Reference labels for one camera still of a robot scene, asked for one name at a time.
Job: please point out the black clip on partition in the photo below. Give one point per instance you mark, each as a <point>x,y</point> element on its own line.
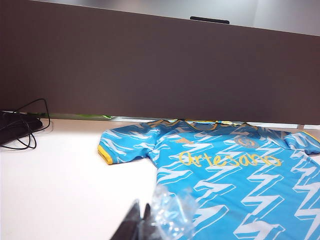
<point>210,20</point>

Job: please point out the brown desk partition panel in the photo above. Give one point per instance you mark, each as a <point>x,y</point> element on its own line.
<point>150,75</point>

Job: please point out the flat black device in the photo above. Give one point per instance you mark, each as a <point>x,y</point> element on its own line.
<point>15,127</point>

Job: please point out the green strip under partition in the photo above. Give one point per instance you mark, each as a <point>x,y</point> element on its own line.
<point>82,116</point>

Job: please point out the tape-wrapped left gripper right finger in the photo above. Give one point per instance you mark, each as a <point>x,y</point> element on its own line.
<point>170,212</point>

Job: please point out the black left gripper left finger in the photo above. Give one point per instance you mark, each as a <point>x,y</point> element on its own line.
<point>133,225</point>

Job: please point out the blue white soccer jersey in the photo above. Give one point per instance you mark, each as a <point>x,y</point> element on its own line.
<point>225,190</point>

